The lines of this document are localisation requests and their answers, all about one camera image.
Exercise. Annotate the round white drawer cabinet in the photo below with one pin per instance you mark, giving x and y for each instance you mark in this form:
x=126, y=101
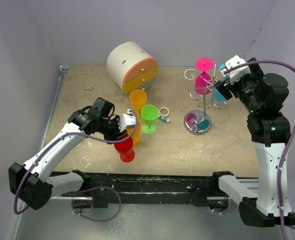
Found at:
x=131, y=67

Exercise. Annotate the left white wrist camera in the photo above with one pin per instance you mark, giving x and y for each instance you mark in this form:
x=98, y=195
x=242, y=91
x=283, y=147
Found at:
x=127, y=120

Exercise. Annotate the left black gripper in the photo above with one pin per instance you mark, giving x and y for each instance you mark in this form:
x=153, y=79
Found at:
x=117, y=134

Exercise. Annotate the near orange wine glass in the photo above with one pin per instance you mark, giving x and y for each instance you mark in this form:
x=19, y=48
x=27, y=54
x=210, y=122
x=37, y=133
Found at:
x=136, y=136

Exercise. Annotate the small green white tube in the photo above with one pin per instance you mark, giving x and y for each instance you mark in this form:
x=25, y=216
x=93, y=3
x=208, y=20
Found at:
x=163, y=118

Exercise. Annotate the white tape roll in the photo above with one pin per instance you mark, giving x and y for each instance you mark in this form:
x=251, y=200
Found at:
x=164, y=111

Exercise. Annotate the chrome wine glass rack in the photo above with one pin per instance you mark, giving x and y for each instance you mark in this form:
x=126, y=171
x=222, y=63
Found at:
x=198, y=122

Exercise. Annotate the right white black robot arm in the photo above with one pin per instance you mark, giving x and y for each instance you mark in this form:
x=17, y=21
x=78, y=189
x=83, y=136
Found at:
x=263, y=95

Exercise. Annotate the green plastic wine glass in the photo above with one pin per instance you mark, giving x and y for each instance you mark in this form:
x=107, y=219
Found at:
x=149, y=114

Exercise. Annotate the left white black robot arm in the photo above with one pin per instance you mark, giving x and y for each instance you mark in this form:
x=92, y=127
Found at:
x=32, y=182

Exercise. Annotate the far orange wine glass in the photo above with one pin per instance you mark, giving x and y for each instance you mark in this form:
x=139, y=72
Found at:
x=138, y=99

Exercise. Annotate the blue plastic wine glass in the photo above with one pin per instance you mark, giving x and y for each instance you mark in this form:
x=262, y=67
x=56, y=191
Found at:
x=217, y=95

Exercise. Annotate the pink plastic wine glass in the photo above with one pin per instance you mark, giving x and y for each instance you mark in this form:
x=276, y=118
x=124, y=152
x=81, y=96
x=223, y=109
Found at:
x=203, y=81

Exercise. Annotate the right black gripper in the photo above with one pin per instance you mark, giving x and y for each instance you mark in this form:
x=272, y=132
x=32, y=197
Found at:
x=226, y=88

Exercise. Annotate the red plastic wine glass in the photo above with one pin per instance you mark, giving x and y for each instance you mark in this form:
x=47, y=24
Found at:
x=125, y=150

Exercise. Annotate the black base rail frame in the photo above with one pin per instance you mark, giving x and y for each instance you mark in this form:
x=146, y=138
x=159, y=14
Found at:
x=114, y=188

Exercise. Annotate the orange wine glass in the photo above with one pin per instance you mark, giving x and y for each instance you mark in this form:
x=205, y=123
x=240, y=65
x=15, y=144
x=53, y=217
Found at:
x=136, y=136
x=138, y=99

